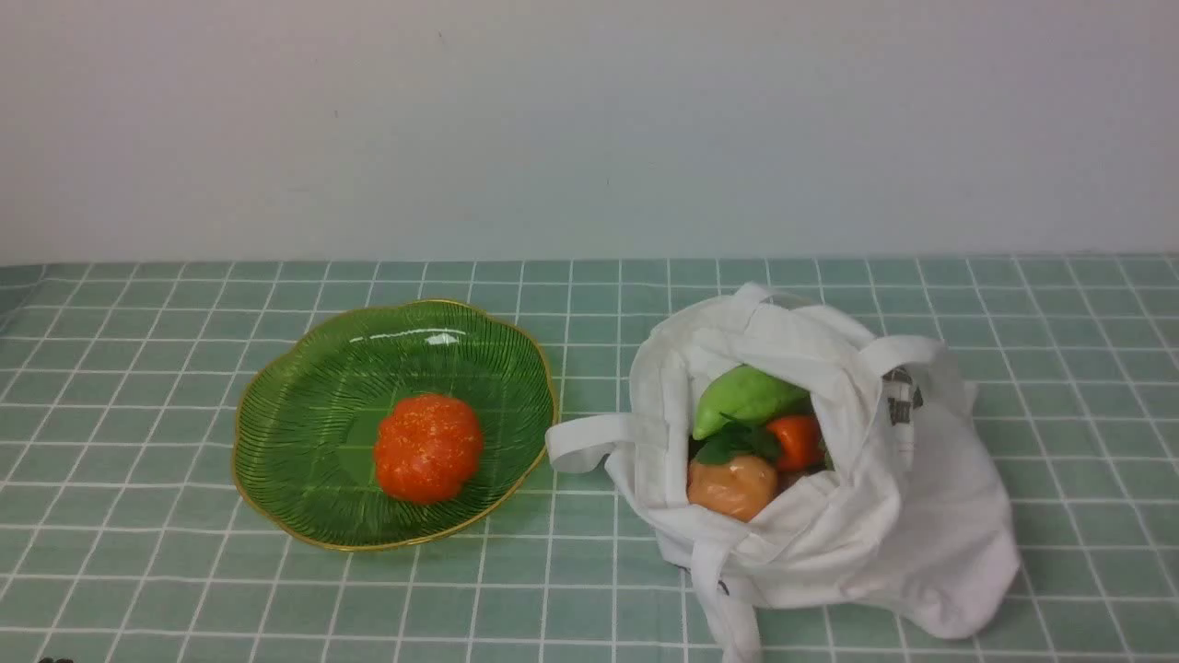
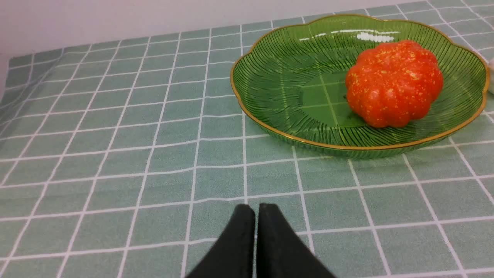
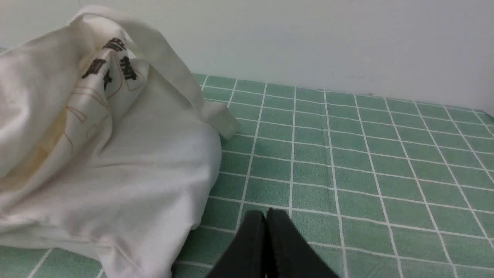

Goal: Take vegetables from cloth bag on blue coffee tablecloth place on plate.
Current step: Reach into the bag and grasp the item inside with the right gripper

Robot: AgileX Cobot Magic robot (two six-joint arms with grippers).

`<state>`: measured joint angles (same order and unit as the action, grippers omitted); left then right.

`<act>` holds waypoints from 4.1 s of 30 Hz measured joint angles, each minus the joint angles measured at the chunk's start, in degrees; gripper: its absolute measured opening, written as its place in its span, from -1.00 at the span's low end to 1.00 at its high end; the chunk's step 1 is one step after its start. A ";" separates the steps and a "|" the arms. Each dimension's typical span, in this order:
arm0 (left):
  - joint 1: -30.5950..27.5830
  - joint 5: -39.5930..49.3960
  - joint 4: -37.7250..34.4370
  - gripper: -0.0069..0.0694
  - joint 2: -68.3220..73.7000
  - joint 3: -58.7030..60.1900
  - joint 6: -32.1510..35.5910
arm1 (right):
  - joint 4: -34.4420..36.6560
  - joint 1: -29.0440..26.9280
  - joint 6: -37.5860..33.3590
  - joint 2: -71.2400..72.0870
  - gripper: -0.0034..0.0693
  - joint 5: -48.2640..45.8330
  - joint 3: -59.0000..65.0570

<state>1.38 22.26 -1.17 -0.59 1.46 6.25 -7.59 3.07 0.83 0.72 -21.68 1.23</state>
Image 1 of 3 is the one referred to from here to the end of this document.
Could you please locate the brown potato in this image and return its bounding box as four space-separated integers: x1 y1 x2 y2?
686 457 778 523

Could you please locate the white cloth bag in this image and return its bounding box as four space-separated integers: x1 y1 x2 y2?
544 283 1020 662

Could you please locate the light green pepper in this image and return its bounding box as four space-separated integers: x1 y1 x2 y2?
692 365 810 440

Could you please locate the dark green leafy vegetable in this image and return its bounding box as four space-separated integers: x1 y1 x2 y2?
692 418 784 466

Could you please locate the green glass plate gold rim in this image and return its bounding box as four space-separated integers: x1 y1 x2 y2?
232 298 559 553

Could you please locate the orange red tomato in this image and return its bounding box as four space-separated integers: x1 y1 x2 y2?
764 414 826 473

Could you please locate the green checkered tablecloth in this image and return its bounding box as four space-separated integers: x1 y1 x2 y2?
1 252 1178 662

